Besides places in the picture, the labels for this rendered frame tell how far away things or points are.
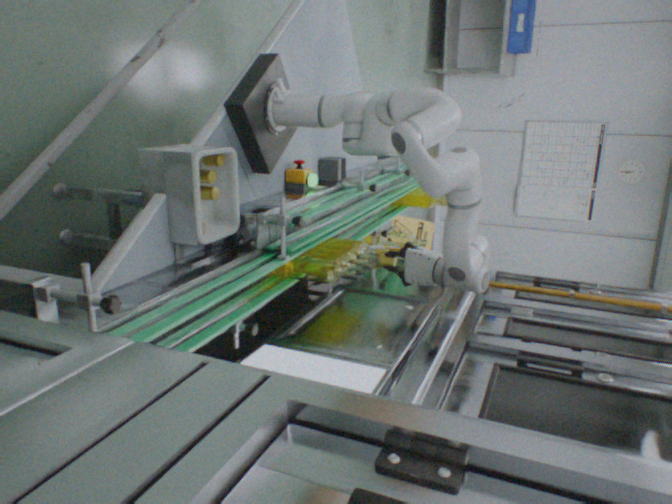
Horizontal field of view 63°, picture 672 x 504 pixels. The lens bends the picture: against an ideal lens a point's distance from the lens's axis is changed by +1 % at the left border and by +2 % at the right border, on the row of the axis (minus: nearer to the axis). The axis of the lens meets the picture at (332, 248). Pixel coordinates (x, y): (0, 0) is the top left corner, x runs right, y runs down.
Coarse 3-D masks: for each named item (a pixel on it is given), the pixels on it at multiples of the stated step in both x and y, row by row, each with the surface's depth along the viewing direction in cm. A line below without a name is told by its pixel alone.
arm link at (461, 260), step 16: (448, 208) 131; (464, 208) 128; (480, 208) 129; (448, 224) 132; (464, 224) 129; (448, 240) 131; (464, 240) 129; (448, 256) 133; (464, 256) 130; (480, 256) 136; (448, 272) 136; (464, 272) 133
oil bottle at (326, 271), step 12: (288, 264) 150; (300, 264) 148; (312, 264) 147; (324, 264) 145; (336, 264) 146; (288, 276) 151; (300, 276) 149; (312, 276) 147; (324, 276) 146; (336, 276) 145
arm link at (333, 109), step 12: (324, 96) 152; (336, 96) 150; (348, 96) 148; (360, 96) 147; (324, 108) 150; (336, 108) 149; (348, 108) 148; (360, 108) 146; (324, 120) 152; (336, 120) 152; (348, 120) 148; (360, 120) 147; (348, 132) 148; (360, 132) 147
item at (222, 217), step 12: (192, 156) 126; (228, 156) 139; (204, 168) 139; (216, 168) 141; (228, 168) 140; (216, 180) 142; (228, 180) 141; (228, 192) 142; (204, 204) 141; (216, 204) 144; (228, 204) 143; (204, 216) 141; (216, 216) 145; (228, 216) 144; (216, 228) 141; (228, 228) 142; (204, 240) 131; (216, 240) 135
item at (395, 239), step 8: (392, 232) 224; (400, 232) 223; (368, 240) 226; (376, 240) 224; (384, 240) 223; (392, 240) 221; (400, 240) 220; (408, 240) 219; (416, 240) 219; (424, 240) 218; (400, 248) 221
